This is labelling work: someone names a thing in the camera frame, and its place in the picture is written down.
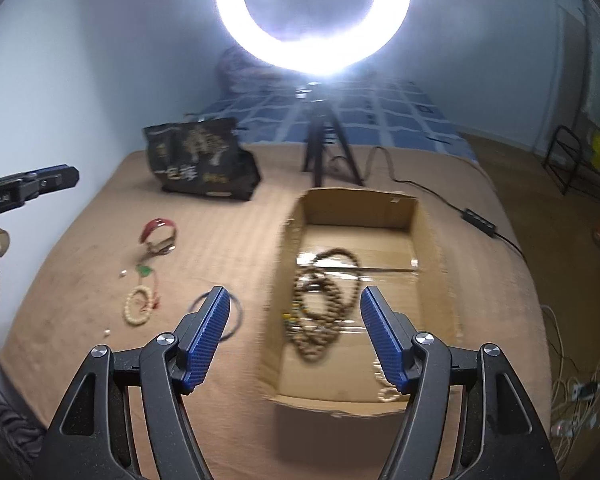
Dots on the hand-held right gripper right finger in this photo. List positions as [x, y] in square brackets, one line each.
[382, 340]

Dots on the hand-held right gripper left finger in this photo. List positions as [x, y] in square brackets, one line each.
[207, 340]

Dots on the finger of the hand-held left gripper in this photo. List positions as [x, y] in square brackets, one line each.
[55, 177]

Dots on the thin dark bangle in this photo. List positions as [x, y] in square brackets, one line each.
[238, 312]

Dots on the green pendant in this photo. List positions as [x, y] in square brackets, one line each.
[144, 272]

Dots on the cardboard box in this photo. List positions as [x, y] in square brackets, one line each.
[430, 240]

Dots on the black printed snack bag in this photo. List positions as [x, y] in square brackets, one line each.
[200, 160]

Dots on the white power strip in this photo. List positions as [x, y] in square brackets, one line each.
[582, 391]

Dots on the dark patterned pillow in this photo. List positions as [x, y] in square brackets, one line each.
[240, 75]

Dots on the black tripod stand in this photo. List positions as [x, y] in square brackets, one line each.
[320, 130]

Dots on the dark striped cloth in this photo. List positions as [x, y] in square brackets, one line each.
[5, 440]

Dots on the blue checked bedsheet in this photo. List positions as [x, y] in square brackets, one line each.
[405, 110]

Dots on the black metal clothes rack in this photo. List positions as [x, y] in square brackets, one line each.
[560, 160]

